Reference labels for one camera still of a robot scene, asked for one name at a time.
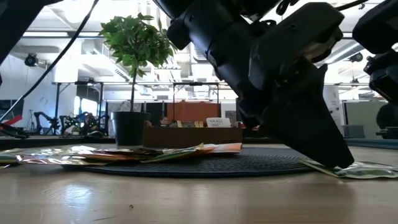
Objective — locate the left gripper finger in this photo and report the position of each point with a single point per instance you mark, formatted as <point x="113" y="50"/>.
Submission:
<point x="304" y="124"/>

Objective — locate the white orange Tazo packet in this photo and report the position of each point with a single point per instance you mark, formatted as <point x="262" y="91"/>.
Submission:
<point x="218" y="122"/>
<point x="225" y="147"/>

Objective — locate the brown wooden tea organizer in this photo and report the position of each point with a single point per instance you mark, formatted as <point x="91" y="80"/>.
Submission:
<point x="186" y="137"/>

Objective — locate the black background robot arm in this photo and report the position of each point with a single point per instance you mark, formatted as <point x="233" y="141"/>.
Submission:
<point x="81" y="124"/>
<point x="43" y="119"/>

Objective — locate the black ceiling spotlight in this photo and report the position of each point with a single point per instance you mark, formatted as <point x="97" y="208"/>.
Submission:
<point x="356" y="57"/>
<point x="31" y="59"/>

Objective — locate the black office chair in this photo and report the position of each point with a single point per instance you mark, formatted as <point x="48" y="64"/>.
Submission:
<point x="387" y="116"/>

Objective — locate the round dark woven placemat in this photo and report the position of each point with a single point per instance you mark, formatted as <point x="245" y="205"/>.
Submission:
<point x="233" y="165"/>

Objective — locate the orange partition panel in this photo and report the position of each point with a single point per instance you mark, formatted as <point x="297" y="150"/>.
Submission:
<point x="192" y="111"/>

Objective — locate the person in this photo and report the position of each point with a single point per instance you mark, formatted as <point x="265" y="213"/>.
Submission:
<point x="163" y="120"/>

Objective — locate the green potted plant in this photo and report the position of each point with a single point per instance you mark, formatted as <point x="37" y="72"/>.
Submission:
<point x="136" y="40"/>

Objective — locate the black monitor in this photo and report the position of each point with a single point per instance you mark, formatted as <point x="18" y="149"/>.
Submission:
<point x="12" y="109"/>

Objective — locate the red and black tool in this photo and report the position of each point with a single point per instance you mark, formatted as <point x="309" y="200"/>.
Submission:
<point x="12" y="129"/>

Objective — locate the grey partition wall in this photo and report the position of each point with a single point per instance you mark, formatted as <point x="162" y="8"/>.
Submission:
<point x="360" y="115"/>

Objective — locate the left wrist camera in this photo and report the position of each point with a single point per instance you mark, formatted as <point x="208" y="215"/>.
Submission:
<point x="178" y="34"/>

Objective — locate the black background table frame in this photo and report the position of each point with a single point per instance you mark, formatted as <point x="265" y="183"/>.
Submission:
<point x="57" y="102"/>

